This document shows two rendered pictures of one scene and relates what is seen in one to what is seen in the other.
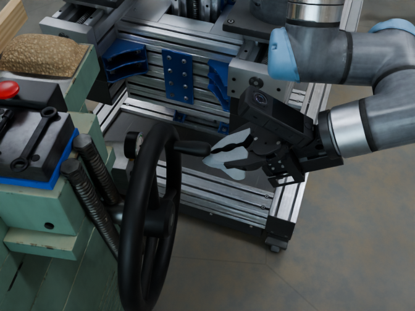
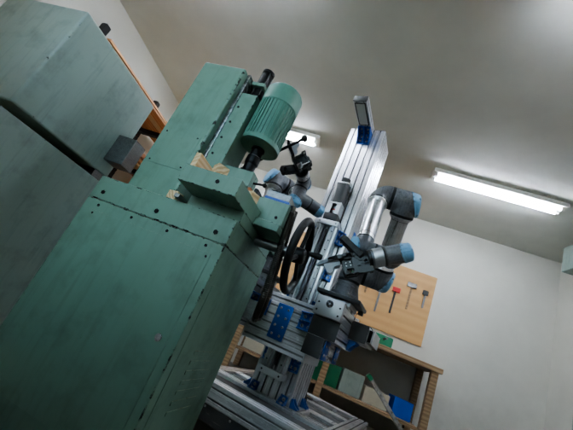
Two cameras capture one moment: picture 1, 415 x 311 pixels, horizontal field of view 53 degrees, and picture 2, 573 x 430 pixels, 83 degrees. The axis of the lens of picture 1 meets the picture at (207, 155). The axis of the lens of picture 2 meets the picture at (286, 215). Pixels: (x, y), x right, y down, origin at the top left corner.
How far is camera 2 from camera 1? 1.16 m
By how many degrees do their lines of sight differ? 70
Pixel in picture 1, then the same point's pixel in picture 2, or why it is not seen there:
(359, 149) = (380, 254)
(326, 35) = (369, 238)
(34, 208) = (277, 208)
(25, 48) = not seen: hidden behind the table
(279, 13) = (344, 290)
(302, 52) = (361, 239)
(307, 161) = (360, 266)
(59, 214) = (284, 212)
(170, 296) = not seen: outside the picture
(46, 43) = not seen: hidden behind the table
